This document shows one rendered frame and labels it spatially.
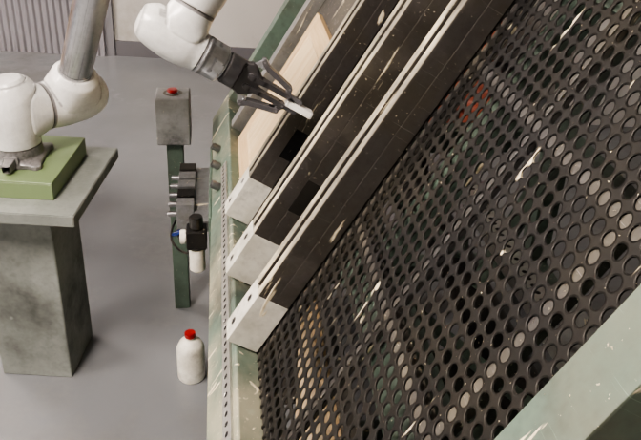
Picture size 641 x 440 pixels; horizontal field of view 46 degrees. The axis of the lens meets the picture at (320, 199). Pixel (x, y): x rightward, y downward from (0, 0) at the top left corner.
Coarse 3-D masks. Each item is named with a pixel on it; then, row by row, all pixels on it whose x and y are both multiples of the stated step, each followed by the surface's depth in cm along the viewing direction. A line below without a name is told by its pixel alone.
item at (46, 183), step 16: (64, 144) 255; (80, 144) 256; (48, 160) 244; (64, 160) 244; (80, 160) 257; (0, 176) 233; (16, 176) 234; (32, 176) 234; (48, 176) 235; (64, 176) 242; (0, 192) 233; (16, 192) 233; (32, 192) 232; (48, 192) 232
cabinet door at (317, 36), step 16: (320, 16) 227; (304, 32) 232; (320, 32) 215; (304, 48) 225; (320, 48) 208; (288, 64) 232; (304, 64) 217; (288, 80) 224; (256, 112) 241; (256, 128) 233; (272, 128) 216; (240, 144) 239; (256, 144) 224; (240, 160) 230; (240, 176) 222
